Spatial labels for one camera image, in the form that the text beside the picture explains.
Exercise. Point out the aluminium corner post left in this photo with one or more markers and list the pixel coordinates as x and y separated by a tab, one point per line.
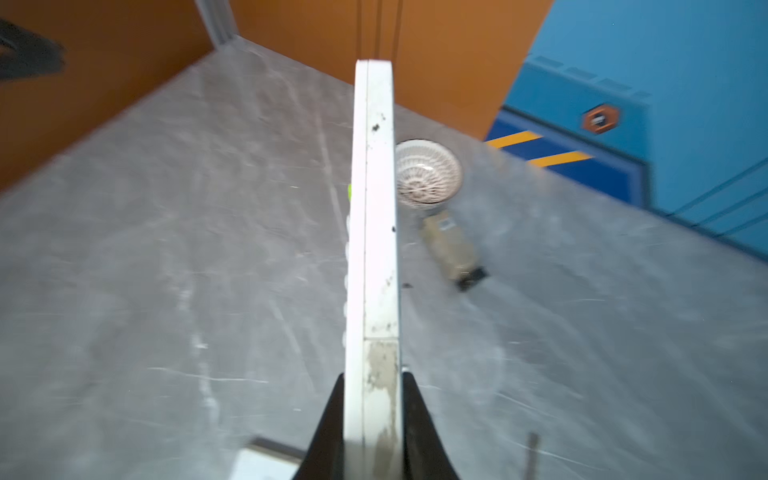
219	21

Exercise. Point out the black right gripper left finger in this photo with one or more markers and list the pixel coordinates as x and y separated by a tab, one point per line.
324	459

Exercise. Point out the beige black small bottle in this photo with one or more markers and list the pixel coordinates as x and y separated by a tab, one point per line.
453	251

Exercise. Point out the white mesh basket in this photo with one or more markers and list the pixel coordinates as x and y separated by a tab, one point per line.
428	174

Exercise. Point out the white air conditioner remote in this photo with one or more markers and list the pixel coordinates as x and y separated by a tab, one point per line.
373	399

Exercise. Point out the black yellow handled screwdriver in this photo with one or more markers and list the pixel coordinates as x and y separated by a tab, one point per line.
532	456

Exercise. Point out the white battery cover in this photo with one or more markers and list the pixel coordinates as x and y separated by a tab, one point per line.
265	459

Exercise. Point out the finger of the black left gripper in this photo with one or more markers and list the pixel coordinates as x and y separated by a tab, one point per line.
27	54

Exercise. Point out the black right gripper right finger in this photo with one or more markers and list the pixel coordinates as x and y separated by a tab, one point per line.
425	456

